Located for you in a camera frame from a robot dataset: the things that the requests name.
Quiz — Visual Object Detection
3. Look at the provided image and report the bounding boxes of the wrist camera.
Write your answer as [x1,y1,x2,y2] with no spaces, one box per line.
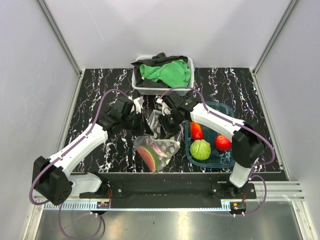
[156,98,171,116]
[128,96,144,114]

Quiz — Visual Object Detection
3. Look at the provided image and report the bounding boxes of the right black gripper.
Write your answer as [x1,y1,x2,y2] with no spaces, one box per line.
[157,110,182,142]

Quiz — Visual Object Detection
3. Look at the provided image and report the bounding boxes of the fake green cabbage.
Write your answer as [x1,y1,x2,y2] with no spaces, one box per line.
[189,139,212,161]

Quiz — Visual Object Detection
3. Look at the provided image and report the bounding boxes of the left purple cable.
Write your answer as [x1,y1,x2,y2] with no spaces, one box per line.
[29,88,133,238]

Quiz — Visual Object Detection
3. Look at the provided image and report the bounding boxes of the fake watermelon slice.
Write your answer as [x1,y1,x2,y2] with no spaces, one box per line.
[136,145,159,173]

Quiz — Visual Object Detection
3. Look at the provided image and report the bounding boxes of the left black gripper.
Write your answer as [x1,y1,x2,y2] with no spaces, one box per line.
[121,110,155,137]

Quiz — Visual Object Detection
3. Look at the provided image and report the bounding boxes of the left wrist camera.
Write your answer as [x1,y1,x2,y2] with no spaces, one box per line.
[128,96,144,114]

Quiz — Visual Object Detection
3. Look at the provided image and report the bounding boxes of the green cloth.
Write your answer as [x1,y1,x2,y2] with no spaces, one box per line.
[139,59,192,88]

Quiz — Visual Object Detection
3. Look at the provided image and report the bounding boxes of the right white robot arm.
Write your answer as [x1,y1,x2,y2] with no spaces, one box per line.
[157,91,267,199]

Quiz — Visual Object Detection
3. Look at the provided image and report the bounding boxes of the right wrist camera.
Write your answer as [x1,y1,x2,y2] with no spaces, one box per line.
[156,98,171,116]

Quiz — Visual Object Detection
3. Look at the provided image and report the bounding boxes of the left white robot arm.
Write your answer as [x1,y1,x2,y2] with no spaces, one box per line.
[31,97,153,206]

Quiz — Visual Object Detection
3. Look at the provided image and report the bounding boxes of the fake red apple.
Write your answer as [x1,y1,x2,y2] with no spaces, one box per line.
[215,134,232,151]

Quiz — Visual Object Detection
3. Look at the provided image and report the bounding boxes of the fake red orange mango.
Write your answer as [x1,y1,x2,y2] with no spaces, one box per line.
[190,121,204,141]

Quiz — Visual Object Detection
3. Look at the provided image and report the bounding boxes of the clear zip top bag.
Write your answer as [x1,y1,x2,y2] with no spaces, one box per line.
[133,110,183,173]

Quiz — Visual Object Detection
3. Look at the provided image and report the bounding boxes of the black cloth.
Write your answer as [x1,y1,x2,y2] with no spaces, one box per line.
[132,52,188,88]

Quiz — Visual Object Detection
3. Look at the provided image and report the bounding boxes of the white plastic basket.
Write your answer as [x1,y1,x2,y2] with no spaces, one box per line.
[131,57,195,97]

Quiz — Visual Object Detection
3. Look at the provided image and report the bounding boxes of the blue transparent plastic container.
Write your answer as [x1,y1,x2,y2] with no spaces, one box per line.
[184,101,236,169]

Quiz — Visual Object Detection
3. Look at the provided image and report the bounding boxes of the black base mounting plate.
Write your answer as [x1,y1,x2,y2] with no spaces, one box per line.
[79,172,257,210]

